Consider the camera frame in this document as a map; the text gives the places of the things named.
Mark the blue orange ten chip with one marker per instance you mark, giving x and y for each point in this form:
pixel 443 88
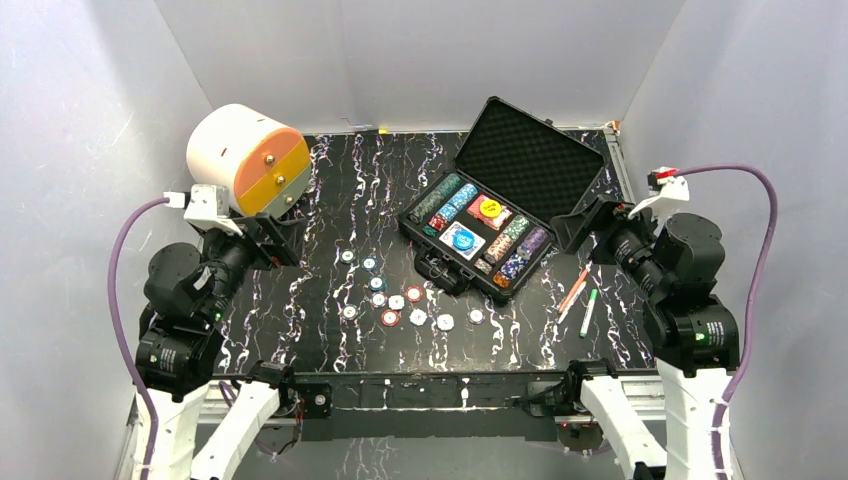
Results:
pixel 350 312

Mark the yellow dealer button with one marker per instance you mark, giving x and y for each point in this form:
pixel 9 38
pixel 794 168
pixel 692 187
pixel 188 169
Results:
pixel 490 208

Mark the black front mounting bar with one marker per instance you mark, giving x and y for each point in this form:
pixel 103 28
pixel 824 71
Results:
pixel 534 406

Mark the blue white chip far right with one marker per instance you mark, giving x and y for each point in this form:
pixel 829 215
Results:
pixel 476 316

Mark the red five chip left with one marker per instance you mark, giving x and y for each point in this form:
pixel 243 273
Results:
pixel 390 318

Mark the blue card deck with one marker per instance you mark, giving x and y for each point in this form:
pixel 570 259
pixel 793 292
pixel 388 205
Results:
pixel 462 240

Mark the green blue chip far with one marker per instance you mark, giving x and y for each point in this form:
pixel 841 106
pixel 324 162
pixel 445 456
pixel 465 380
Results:
pixel 347 256

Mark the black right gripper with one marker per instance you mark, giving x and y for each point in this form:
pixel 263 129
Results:
pixel 570 228

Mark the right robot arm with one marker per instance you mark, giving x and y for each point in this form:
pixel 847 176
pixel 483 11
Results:
pixel 673 258

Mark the black poker chip case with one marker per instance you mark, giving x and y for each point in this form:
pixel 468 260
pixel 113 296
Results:
pixel 534 170

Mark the red marker pen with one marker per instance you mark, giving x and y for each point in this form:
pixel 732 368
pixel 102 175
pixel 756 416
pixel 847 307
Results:
pixel 573 291

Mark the red five chip right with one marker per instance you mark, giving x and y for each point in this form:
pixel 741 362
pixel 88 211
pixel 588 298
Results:
pixel 414 294

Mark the green marker pen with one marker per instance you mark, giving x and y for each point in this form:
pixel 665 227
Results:
pixel 584 328

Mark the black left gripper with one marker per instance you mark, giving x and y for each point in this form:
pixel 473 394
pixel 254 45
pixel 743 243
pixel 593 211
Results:
pixel 269 237

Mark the green blue chip stacked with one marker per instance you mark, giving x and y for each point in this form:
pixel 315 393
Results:
pixel 377 283

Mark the white cylindrical drawer box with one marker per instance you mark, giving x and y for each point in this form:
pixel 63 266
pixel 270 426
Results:
pixel 265 165

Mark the red five chip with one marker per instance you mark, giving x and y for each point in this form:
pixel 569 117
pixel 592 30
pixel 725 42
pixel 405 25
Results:
pixel 390 318
pixel 414 294

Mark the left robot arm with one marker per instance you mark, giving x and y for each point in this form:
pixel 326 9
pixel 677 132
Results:
pixel 188 290

